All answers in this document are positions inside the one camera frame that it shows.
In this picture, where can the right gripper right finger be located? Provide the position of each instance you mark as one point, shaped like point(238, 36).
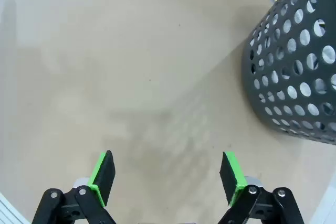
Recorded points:
point(231, 176)

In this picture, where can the dark grey perforated basket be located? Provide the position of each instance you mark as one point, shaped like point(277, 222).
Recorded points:
point(294, 82)

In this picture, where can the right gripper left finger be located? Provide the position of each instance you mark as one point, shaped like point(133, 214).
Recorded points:
point(103, 176)

